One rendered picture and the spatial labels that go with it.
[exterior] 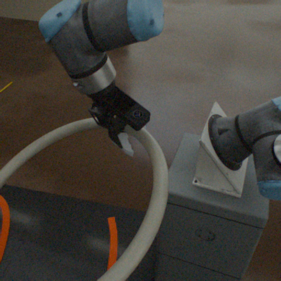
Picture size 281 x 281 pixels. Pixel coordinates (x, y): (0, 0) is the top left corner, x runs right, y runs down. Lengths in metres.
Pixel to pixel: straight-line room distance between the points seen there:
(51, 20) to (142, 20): 0.16
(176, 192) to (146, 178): 1.25
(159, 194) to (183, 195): 0.61
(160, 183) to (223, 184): 0.63
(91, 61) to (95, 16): 0.09
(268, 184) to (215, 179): 0.25
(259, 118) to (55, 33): 0.72
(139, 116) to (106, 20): 0.20
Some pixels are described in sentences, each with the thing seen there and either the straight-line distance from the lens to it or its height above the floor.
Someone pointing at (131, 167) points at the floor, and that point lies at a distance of 2.49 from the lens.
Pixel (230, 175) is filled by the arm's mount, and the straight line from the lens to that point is 1.13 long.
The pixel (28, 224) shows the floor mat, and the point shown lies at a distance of 2.22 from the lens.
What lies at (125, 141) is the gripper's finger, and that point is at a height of 1.25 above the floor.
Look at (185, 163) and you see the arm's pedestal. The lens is 1.27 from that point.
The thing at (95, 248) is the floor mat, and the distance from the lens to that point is 2.01.
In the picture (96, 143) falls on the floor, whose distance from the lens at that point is 2.75.
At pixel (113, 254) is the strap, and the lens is 1.97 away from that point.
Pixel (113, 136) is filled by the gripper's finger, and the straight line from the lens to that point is 0.69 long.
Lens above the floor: 1.70
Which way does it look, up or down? 38 degrees down
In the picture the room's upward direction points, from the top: straight up
